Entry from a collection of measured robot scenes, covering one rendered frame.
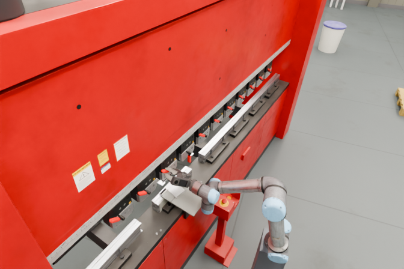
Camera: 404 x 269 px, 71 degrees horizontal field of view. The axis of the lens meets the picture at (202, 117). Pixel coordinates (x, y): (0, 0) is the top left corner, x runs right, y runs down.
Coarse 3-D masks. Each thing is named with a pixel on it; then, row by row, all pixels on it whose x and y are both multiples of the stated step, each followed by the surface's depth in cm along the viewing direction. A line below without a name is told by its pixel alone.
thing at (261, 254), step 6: (264, 228) 198; (264, 234) 195; (258, 246) 213; (264, 246) 188; (258, 252) 196; (264, 252) 185; (258, 258) 191; (264, 258) 189; (252, 264) 228; (258, 264) 196; (264, 264) 193; (270, 264) 191; (276, 264) 188; (282, 264) 186
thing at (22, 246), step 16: (0, 192) 65; (0, 208) 66; (0, 224) 68; (16, 224) 71; (0, 240) 69; (16, 240) 73; (32, 240) 78; (0, 256) 71; (16, 256) 75; (32, 256) 80
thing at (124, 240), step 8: (136, 224) 176; (128, 232) 171; (136, 232) 176; (120, 240) 167; (128, 240) 170; (112, 248) 163; (120, 248) 166; (104, 256) 159; (112, 256) 162; (96, 264) 156; (104, 264) 157
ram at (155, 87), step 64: (256, 0) 198; (64, 64) 92; (128, 64) 114; (192, 64) 157; (256, 64) 248; (0, 128) 80; (64, 128) 99; (128, 128) 129; (64, 192) 110; (128, 192) 149
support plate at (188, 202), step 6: (168, 192) 192; (186, 192) 193; (168, 198) 188; (174, 198) 188; (180, 198) 188; (186, 198) 189; (192, 198) 189; (198, 198) 189; (174, 204) 185; (180, 204) 185; (186, 204) 185; (192, 204) 185; (198, 204) 185; (186, 210) 181; (192, 210) 182; (198, 210) 183
